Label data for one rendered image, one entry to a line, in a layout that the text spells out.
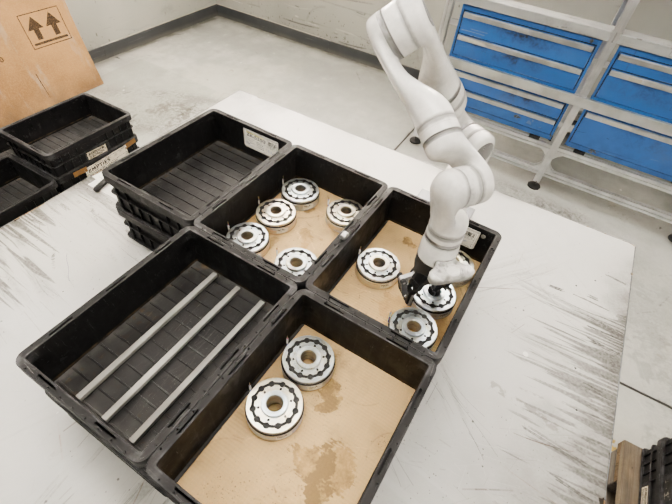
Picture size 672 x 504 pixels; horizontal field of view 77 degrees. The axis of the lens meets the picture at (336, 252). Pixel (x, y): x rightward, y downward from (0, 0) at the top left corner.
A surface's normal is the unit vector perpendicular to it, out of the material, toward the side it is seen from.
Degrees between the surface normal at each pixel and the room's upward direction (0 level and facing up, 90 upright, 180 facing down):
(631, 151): 90
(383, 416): 0
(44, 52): 76
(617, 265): 0
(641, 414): 0
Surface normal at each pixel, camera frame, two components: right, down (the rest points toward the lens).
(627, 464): 0.07, -0.68
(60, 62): 0.84, 0.24
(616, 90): -0.51, 0.61
